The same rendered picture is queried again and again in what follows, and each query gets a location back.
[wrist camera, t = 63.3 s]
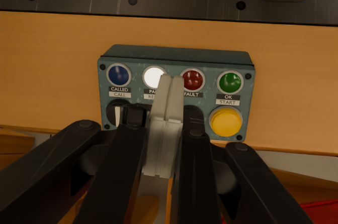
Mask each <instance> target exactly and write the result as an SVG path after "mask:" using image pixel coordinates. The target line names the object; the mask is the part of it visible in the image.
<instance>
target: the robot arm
mask: <svg viewBox="0 0 338 224"><path fill-rule="evenodd" d="M141 173H143V175H148V176H155V175H160V176H159V177H161V178H168V179H171V177H173V182H172V188H171V195H172V199H171V213H170V224H222V218H221V213H222V215H223V218H224V220H225V222H226V224H315V223H314V222H313V220H312V219H311V218H310V217H309V216H308V214H307V213H306V212H305V211H304V209H303V208H302V207H301V206H300V205H299V203H298V202H297V201H296V200H295V198H294V197H293V196H292V195H291V194H290V192H289V191H288V190H287V189H286V188H285V186H284V185H283V184H282V183H281V181H280V180H279V179H278V178H277V177H276V175H275V174H274V173H273V172H272V171H271V169H270V168H269V167H268V166H267V164H266V163H265V162H264V161H263V160H262V158H261V157H260V156H259V155H258V153H257V152H256V151H255V150H254V149H253V148H252V147H250V146H249V145H247V144H245V143H242V142H229V143H227V144H226V146H225V148H221V147H218V146H216V145H214V144H212V143H211V142H210V137H209V135H208V134H207V133H206V132H205V125H204V116H203V115H202V114H201V113H200V112H199V111H194V110H188V109H184V78H183V77H182V76H178V75H175V76H171V74H165V73H163V74H162V75H160V79H159V83H158V86H157V90H156V93H155V97H154V101H153V104H152V105H150V104H144V103H135V104H132V103H131V104H125V105H123V106H121V108H120V119H119V125H118V127H117V128H116V129H114V130H101V125H100V124H99V123H97V122H95V121H90V120H80V121H76V122H73V123H72V124H70V125H69V126H67V127H66V128H64V129H63V130H61V131H60V132H58V133H57V134H55V135H54V136H52V137H51V138H49V139H48V140H46V141H45V142H43V143H42V144H40V145H39V146H37V147H36V148H34V149H33V150H31V151H29V152H28V153H26V154H25V155H23V156H22V157H20V158H19V159H17V160H16V161H14V162H13V163H11V164H10V165H8V166H7V167H5V168H4V169H2V170H1V171H0V224H58V223H59V221H60V220H61V219H62V218H63V217H64V216H65V215H66V214H67V213H68V211H69V210H70V209H71V208H72V207H73V206H74V205H75V204H76V203H77V202H78V200H79V199H80V198H81V197H82V196H83V195H84V194H85V193H86V192H87V193H86V195H85V197H84V199H83V201H82V203H81V205H80V207H79V210H78V212H77V214H76V216H75V218H74V220H73V222H72V224H130V223H131V219H132V214H133V210H134V206H135V201H136V196H137V192H138V187H139V183H140V179H141Z"/></svg>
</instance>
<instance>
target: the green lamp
mask: <svg viewBox="0 0 338 224"><path fill-rule="evenodd" d="M219 86H220V88H221V89H222V90H223V91H225V92H228V93H232V92H236V91H237V90H238V89H239V88H240V86H241V79H240V77H239V76H238V75H237V74H235V73H226V74H224V75H223V76H222V77H221V78H220V80H219Z"/></svg>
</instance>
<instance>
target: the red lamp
mask: <svg viewBox="0 0 338 224"><path fill-rule="evenodd" d="M182 77H183V78H184V87H185V88H186V89H188V90H196V89H198V88H200V87H201V85H202V83H203V77H202V75H201V74H200V73H199V72H197V71H195V70H190V71H187V72H185V73H184V74H183V76H182Z"/></svg>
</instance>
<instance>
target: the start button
mask: <svg viewBox="0 0 338 224"><path fill-rule="evenodd" d="M211 128H212V130H213V131H214V132H215V133H216V134H218V135H220V136H223V137H229V136H232V135H234V134H236V133H237V132H238V131H239V130H240V128H241V118H240V115H239V114H238V113H237V112H236V111H235V110H233V109H230V108H222V109H219V110H217V111H216V112H215V113H214V114H213V115H212V117H211Z"/></svg>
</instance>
